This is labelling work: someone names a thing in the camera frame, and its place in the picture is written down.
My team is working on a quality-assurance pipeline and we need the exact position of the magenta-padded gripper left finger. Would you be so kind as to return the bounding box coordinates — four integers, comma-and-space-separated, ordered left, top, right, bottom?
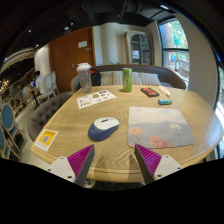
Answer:
46, 143, 96, 188

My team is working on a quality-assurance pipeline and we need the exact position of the black backpack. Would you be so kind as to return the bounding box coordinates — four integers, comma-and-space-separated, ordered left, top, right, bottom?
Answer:
89, 68, 102, 87

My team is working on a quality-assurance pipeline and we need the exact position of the person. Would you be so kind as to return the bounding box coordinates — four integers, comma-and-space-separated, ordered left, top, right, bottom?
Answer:
33, 70, 46, 92

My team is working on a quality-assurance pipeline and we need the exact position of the grey tufted sofa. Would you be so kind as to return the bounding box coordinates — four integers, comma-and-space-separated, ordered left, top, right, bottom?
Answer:
27, 92, 74, 143

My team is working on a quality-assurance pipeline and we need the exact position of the clear shaker bottle white lid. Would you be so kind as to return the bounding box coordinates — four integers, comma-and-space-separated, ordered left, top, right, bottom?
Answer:
76, 62, 93, 94

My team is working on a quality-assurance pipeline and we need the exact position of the grey curved bench sofa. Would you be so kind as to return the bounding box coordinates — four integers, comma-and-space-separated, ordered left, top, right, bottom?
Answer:
70, 64, 187, 94

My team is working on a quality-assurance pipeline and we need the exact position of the brown wooden door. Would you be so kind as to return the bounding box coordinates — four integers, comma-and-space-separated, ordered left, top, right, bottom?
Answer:
48, 26, 97, 94

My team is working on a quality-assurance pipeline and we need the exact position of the white sticker sheet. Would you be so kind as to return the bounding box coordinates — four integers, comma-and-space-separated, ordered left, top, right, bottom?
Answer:
76, 89, 118, 110

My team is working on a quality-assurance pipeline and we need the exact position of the small teal eraser pack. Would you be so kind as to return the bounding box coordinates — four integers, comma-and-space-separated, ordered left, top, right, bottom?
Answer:
157, 98, 174, 106

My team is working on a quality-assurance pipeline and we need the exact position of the group of white chairs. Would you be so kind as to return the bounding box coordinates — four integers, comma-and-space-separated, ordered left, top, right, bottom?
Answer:
39, 70, 60, 98

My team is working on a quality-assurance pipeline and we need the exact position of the black framed window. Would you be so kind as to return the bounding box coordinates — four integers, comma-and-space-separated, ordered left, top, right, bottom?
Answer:
158, 18, 190, 89

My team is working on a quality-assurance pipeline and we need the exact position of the large side window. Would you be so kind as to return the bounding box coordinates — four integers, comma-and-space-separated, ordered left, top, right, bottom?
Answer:
213, 64, 224, 138

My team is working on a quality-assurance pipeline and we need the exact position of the black and red flat box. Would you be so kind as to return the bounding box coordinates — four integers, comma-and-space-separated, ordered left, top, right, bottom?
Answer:
140, 87, 160, 98

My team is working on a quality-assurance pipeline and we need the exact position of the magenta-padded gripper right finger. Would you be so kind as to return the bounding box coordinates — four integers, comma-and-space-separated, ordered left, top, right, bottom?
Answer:
133, 143, 184, 185

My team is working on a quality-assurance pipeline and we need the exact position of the blue and white computer mouse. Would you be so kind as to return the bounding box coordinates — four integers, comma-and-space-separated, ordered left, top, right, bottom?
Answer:
87, 116, 120, 142

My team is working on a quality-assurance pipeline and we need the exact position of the yellow square code sticker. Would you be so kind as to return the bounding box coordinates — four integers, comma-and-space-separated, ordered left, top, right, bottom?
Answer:
34, 128, 59, 153

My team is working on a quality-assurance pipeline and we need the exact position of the green drink can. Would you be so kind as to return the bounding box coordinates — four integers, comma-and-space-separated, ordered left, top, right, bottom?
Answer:
122, 67, 134, 93

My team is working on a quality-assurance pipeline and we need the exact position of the striped cushion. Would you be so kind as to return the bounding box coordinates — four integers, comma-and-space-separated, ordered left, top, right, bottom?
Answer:
99, 70, 115, 87
112, 70, 143, 86
137, 72, 162, 87

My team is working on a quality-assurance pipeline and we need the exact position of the glass door cabinet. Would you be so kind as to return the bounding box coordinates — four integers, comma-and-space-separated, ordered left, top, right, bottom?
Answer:
124, 29, 155, 66

